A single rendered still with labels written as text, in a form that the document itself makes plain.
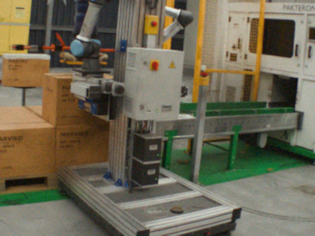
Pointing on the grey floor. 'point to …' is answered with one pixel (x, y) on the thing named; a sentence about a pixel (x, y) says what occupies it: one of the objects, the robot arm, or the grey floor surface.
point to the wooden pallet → (50, 183)
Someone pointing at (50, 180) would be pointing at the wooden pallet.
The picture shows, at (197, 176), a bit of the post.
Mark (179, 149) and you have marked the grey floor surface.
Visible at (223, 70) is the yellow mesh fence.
